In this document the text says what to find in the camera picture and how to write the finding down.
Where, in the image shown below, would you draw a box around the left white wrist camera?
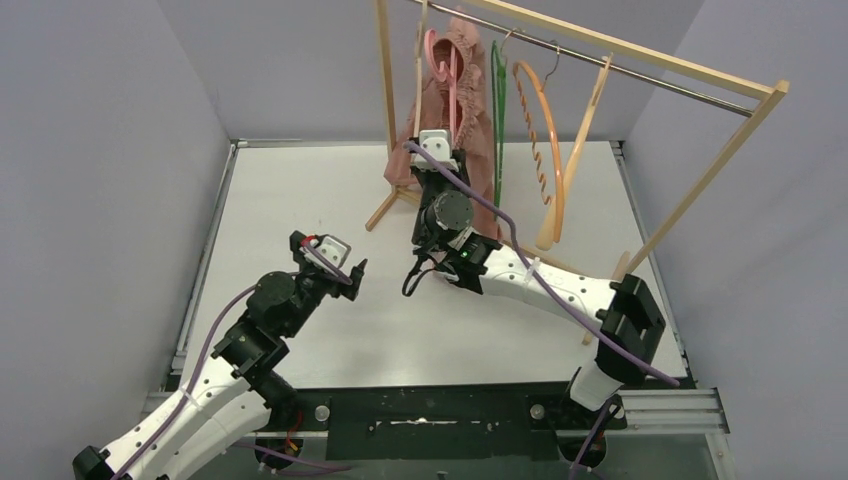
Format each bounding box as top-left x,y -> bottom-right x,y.
300,235 -> 352,271

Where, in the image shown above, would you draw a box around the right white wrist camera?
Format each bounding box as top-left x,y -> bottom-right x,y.
418,129 -> 459,172

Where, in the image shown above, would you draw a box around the beige wooden hanger right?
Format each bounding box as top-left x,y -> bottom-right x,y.
535,53 -> 614,251

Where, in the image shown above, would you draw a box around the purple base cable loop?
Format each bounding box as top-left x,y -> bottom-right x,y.
228,440 -> 352,478

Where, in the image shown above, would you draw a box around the green plastic hanger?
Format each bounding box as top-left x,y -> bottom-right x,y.
489,41 -> 506,206

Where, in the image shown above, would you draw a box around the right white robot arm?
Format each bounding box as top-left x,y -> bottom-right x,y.
411,155 -> 676,427

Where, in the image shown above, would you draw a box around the orange plastic hanger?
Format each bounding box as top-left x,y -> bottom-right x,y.
511,60 -> 567,251

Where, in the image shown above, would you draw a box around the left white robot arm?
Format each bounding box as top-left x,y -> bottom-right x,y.
72,231 -> 366,479

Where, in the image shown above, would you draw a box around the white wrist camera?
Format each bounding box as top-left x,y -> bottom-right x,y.
418,129 -> 459,172
300,235 -> 352,271

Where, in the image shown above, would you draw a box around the wooden clothes rack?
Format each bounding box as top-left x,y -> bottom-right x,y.
364,0 -> 791,346

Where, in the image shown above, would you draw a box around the black metal base frame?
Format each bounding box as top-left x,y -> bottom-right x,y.
255,381 -> 598,462

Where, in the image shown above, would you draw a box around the beige wooden hanger left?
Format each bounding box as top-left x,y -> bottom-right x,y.
412,0 -> 428,137

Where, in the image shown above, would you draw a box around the pink plastic hanger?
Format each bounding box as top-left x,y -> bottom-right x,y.
423,29 -> 463,138

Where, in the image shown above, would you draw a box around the beige wooden hanger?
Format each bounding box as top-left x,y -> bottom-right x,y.
535,53 -> 614,251
412,0 -> 428,137

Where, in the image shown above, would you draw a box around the pink shorts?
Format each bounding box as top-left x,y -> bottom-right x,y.
383,17 -> 502,240

